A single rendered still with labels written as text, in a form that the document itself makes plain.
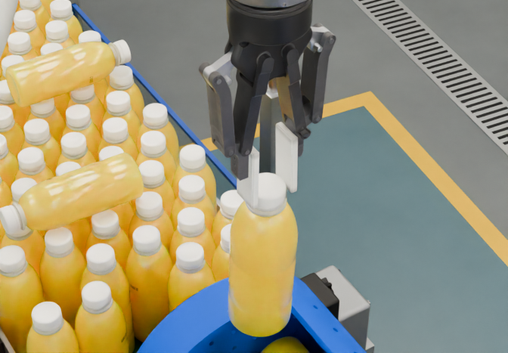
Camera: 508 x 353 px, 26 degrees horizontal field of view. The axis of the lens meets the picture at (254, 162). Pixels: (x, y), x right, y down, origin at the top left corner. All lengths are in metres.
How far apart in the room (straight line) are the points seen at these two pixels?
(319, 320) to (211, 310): 0.13
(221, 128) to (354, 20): 3.07
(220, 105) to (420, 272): 2.14
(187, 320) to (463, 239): 1.97
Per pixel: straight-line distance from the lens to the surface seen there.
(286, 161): 1.08
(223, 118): 0.99
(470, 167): 3.44
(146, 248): 1.57
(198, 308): 1.30
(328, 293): 1.63
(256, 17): 0.93
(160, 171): 1.68
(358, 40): 3.94
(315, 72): 1.03
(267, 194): 1.08
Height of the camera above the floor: 2.19
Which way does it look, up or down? 40 degrees down
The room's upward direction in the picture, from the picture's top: straight up
